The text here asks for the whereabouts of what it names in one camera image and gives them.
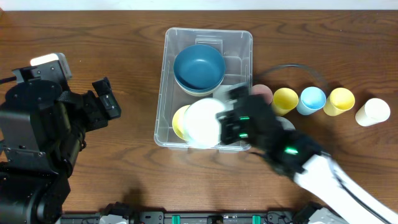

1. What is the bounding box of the light blue bowl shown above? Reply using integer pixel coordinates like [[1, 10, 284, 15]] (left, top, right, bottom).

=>
[[275, 116, 295, 131]]

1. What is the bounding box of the white bowl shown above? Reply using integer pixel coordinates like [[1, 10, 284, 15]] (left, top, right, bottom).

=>
[[183, 98, 226, 149]]

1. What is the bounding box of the cream bowl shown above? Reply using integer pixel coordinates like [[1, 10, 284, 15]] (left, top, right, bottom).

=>
[[177, 82, 221, 97]]

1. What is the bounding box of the yellow bowl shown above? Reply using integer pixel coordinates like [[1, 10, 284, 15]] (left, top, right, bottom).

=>
[[172, 105, 190, 140]]

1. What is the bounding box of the dark blue bowl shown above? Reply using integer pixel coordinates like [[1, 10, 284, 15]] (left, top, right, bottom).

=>
[[174, 77, 224, 92], [173, 44, 226, 90]]

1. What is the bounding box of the yellow cup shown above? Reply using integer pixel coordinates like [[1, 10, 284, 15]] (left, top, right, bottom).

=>
[[323, 88, 355, 116], [271, 88, 299, 116]]

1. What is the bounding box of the cream white cup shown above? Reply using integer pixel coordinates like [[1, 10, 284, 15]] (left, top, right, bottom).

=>
[[355, 98, 391, 126]]

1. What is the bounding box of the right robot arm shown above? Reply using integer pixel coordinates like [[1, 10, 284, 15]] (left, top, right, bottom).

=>
[[216, 85, 397, 223]]

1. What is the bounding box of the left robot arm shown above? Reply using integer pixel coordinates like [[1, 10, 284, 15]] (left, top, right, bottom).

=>
[[1, 78, 121, 223]]

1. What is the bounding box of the white label in container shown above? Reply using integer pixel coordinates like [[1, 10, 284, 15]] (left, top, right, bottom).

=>
[[212, 85, 233, 102]]

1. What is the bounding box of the clear plastic storage container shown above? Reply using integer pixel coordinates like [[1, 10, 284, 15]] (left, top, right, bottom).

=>
[[154, 27, 253, 150]]

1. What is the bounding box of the light blue cup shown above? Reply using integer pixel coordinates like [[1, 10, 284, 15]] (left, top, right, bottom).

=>
[[297, 86, 326, 116]]

